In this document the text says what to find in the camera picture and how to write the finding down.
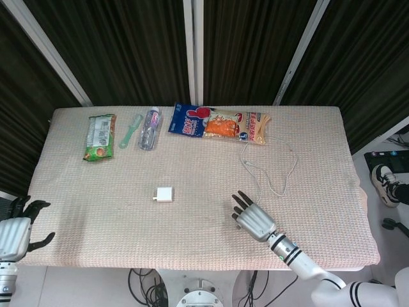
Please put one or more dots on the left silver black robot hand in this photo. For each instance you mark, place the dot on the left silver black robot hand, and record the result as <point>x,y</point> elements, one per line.
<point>12,233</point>

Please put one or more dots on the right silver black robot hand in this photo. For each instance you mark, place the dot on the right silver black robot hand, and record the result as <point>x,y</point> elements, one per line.
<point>257,222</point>

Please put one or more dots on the white charger block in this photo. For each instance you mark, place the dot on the white charger block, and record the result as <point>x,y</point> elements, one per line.
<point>164,195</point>

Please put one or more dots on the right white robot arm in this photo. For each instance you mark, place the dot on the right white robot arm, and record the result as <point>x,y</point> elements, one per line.
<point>303,265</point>

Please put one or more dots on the pink woven tablecloth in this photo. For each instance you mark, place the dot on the pink woven tablecloth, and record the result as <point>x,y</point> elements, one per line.
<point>191,230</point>

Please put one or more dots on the beige orange rubber glove package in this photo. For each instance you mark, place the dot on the beige orange rubber glove package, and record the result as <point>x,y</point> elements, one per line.
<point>249,128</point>

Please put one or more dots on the dark pleated curtain panel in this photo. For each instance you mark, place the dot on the dark pleated curtain panel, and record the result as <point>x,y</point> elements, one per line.
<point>249,48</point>
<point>361,64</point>
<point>22,112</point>
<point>128,48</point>

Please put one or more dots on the blue snack packet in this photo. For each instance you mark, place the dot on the blue snack packet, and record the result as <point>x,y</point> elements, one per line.
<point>185,121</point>

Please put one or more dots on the green snack packet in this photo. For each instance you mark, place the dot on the green snack packet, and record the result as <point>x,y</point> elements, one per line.
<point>99,137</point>

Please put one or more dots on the white black sneaker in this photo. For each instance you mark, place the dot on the white black sneaker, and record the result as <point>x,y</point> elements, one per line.
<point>383,184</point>

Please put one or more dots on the black chair caster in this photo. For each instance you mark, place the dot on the black chair caster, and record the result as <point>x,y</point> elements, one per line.
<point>394,225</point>

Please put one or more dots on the clear plastic water bottle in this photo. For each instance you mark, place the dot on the clear plastic water bottle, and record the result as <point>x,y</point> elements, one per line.
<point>149,131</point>

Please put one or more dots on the black electronic device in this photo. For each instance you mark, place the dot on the black electronic device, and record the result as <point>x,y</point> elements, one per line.
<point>386,160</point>

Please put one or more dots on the green plastic comb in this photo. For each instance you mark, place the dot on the green plastic comb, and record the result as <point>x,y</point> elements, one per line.
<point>128,136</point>

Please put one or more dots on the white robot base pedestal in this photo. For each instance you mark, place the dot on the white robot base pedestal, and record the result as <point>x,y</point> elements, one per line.
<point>199,291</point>

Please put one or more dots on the white metal frame post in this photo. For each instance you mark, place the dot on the white metal frame post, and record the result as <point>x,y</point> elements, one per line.
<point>300,54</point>
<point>194,48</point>
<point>51,51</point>

